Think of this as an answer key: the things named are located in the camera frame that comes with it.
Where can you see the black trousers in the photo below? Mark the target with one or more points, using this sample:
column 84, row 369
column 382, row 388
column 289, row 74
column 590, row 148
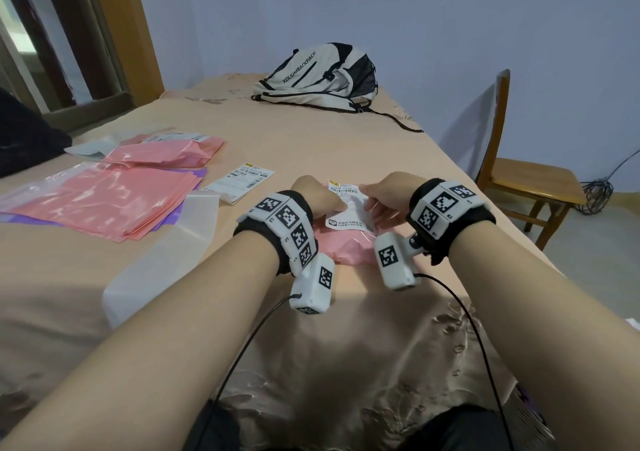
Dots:
column 450, row 430

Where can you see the purple plastic sheet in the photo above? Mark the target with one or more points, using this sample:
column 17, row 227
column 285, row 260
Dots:
column 170, row 218

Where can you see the black cloth bundle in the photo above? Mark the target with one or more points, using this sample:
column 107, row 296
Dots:
column 27, row 138

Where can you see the person's right thumb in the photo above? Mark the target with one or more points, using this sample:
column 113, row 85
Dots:
column 378, row 211

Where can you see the translucent white plastic bag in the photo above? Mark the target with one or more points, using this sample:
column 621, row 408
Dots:
column 87, row 148

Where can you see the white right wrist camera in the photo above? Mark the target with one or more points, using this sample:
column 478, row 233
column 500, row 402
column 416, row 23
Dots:
column 395, row 263

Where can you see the filled pink parcel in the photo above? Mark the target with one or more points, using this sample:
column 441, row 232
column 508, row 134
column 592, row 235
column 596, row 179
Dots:
column 165, row 153

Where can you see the black right wristband with markers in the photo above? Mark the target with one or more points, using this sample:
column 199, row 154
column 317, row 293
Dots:
column 442, row 208

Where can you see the person's left hand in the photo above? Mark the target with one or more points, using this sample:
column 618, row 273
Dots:
column 314, row 191

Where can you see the person's right hand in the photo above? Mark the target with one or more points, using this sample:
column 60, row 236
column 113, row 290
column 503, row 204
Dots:
column 397, row 193

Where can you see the wooden chair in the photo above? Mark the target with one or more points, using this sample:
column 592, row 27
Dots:
column 530, row 175

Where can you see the black left wristband with markers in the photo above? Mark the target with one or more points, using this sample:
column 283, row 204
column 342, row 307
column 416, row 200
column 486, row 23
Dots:
column 285, row 223

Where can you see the black wristband with markers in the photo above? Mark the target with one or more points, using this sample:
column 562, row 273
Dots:
column 285, row 223
column 442, row 208

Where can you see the white shipping label sheet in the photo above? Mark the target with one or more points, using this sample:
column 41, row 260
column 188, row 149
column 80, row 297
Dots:
column 240, row 180

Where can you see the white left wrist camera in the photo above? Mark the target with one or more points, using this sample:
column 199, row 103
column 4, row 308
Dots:
column 312, row 288

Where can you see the stack of pink mailer bags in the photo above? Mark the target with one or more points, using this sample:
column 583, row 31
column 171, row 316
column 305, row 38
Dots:
column 110, row 198

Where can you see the person's left thumb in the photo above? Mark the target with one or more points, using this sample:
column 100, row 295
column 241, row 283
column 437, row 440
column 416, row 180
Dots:
column 335, row 206

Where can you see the wooden window frame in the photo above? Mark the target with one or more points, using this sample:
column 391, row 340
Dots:
column 120, row 35

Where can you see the translucent white backing strip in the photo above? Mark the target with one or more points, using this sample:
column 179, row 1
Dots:
column 165, row 260

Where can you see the person's left forearm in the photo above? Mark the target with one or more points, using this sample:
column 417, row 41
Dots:
column 165, row 345

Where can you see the peach bed sheet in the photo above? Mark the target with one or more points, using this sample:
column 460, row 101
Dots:
column 310, row 140

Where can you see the white and black backpack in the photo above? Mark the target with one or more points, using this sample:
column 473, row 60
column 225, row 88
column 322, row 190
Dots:
column 320, row 78

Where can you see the pink mailer bag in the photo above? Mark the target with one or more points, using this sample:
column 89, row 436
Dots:
column 345, row 248

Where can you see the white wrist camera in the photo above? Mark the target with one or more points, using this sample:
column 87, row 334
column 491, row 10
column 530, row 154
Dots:
column 312, row 288
column 395, row 263

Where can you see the person's right forearm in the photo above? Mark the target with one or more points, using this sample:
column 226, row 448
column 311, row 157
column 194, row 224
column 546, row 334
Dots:
column 545, row 325

